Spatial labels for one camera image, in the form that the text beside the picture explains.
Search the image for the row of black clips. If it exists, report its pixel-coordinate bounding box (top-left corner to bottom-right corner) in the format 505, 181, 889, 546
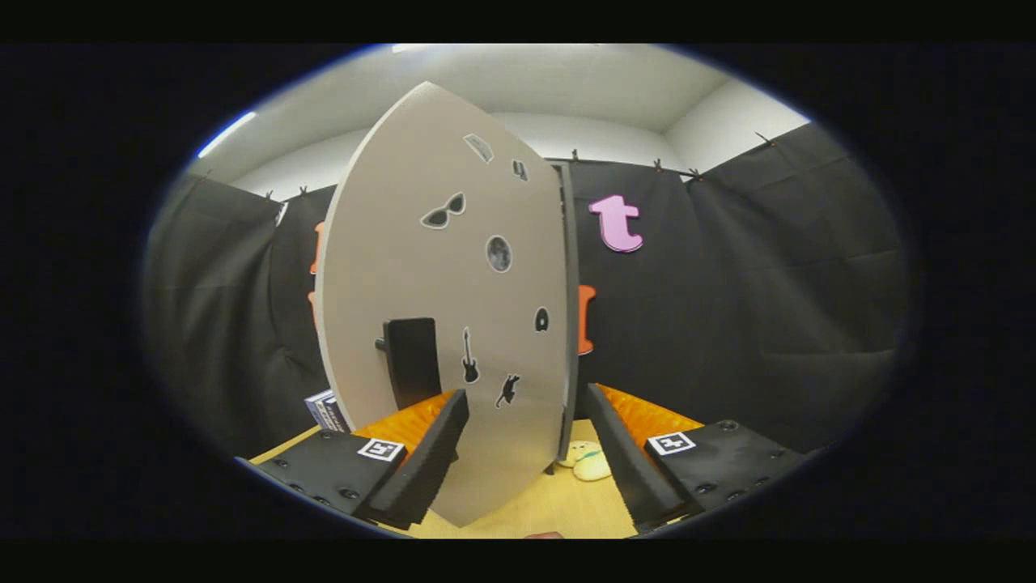
263, 132, 778, 201

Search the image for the grey cabinet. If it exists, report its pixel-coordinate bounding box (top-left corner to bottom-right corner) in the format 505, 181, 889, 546
550, 160, 583, 475

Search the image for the black backdrop cloth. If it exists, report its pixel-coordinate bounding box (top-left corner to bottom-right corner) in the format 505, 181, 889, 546
142, 121, 912, 459

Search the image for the yellow plush toy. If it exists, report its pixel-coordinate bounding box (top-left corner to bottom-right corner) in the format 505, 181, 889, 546
558, 440, 614, 482

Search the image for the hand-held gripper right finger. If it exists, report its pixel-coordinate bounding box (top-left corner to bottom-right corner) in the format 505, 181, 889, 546
586, 383, 814, 534

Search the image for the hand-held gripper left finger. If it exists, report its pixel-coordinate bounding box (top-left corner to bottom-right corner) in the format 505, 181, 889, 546
239, 389, 470, 531

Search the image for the black door handle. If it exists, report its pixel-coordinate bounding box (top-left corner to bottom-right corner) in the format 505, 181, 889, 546
375, 317, 444, 411

